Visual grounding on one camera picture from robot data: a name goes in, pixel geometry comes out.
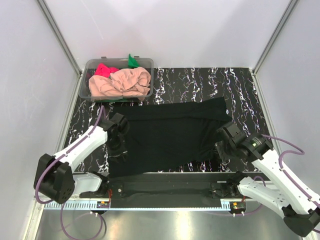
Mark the black t shirt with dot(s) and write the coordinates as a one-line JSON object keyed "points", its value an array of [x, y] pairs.
{"points": [[167, 136]]}

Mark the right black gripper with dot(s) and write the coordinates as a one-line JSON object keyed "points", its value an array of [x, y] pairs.
{"points": [[219, 147]]}

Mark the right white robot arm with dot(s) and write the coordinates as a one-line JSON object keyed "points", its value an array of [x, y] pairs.
{"points": [[296, 203]]}

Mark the white slotted cable duct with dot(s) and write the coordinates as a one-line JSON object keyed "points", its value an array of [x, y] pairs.
{"points": [[93, 205]]}

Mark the green t shirt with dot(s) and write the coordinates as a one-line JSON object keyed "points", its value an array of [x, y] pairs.
{"points": [[132, 62]]}

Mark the pink t shirt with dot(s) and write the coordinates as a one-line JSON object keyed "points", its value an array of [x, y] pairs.
{"points": [[126, 82]]}

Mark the black marble pattern mat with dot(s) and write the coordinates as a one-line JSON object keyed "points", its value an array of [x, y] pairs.
{"points": [[238, 86]]}

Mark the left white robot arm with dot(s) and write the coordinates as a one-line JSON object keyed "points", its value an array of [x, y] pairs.
{"points": [[56, 176]]}

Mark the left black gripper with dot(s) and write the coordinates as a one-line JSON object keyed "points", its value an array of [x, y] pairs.
{"points": [[122, 151]]}

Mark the red t shirt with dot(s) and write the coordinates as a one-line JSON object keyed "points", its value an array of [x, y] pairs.
{"points": [[105, 71]]}

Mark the clear plastic bin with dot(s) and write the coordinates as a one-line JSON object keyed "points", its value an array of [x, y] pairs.
{"points": [[120, 63]]}

